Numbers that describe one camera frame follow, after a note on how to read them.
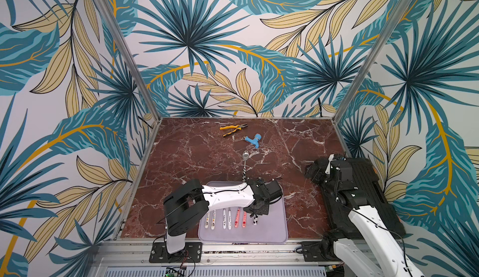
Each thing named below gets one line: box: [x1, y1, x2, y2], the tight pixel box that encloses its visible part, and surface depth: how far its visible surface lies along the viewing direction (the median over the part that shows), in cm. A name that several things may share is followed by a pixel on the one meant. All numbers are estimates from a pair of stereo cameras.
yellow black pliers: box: [219, 122, 249, 138], surface depth 116 cm
